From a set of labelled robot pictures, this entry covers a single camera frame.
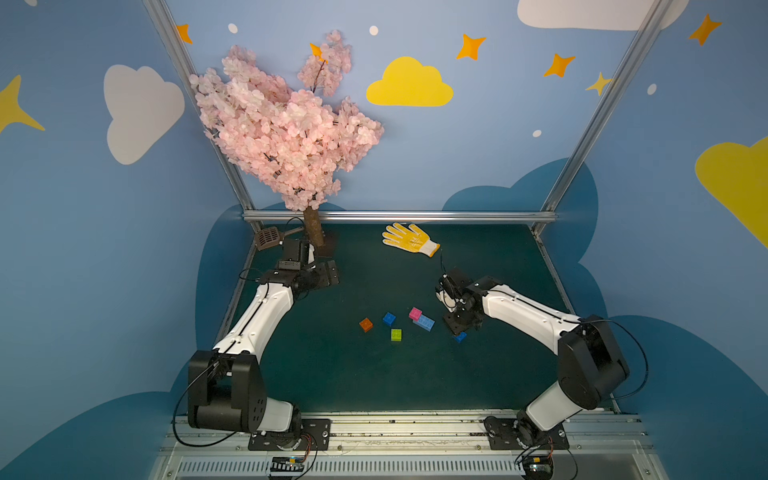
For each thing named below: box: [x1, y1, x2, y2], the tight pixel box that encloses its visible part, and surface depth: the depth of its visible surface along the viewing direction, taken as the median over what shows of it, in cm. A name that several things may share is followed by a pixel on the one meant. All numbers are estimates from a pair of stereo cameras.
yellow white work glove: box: [382, 222, 441, 257], surface depth 121 cm
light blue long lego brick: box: [412, 314, 435, 332], surface depth 95 cm
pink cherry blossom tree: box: [190, 30, 385, 248], surface depth 76 cm
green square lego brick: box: [391, 328, 402, 342], surface depth 92 cm
